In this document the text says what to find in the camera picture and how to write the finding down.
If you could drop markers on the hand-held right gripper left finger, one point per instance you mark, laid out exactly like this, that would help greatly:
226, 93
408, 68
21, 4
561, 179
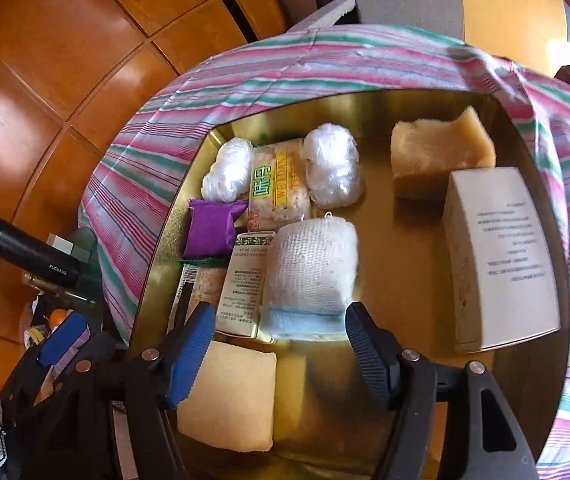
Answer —
190, 355

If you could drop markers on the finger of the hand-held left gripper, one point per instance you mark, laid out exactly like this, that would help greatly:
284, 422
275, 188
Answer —
62, 340

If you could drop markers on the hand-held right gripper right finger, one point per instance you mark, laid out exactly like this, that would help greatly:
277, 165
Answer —
367, 350

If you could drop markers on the yellow sponge block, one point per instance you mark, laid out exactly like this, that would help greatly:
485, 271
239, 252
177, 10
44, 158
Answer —
230, 400
435, 155

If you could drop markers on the clear green-edged snack packet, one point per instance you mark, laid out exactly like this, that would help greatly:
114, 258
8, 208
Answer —
205, 285

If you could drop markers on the small white printed box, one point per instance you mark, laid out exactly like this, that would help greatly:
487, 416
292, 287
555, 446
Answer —
240, 290

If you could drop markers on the maroon gold tin box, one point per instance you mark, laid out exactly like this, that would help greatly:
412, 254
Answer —
415, 270

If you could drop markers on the white blue towel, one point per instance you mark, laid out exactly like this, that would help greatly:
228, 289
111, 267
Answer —
310, 270

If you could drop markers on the purple snack packet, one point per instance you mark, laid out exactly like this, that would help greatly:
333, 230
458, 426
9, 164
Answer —
212, 227

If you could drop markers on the yellow label cracker packet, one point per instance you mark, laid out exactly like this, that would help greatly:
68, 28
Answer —
277, 185

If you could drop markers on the white plastic-wrapped ball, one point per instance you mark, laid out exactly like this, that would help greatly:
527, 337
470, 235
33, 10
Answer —
330, 165
227, 170

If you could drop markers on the gold metal object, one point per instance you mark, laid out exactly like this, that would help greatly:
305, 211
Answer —
45, 282

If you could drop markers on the black cylindrical bottle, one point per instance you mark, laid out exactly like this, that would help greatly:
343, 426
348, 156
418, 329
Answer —
30, 255

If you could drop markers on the large white box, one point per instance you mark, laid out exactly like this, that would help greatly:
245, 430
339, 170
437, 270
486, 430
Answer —
495, 260

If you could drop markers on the striped tablecloth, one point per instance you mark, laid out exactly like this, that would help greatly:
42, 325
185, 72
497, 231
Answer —
175, 110

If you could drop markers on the white foam piece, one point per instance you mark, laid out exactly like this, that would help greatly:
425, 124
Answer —
325, 17

